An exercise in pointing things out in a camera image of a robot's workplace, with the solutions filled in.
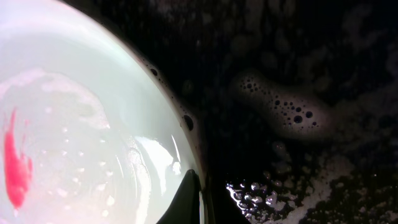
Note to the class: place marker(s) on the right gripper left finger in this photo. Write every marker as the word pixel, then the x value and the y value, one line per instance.
pixel 185 206

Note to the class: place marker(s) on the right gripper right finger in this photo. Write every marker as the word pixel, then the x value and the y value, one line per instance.
pixel 224 208

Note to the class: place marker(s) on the light green plate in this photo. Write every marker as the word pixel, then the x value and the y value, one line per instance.
pixel 90 132

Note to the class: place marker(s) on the black round tray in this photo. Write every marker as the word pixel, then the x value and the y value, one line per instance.
pixel 294 103

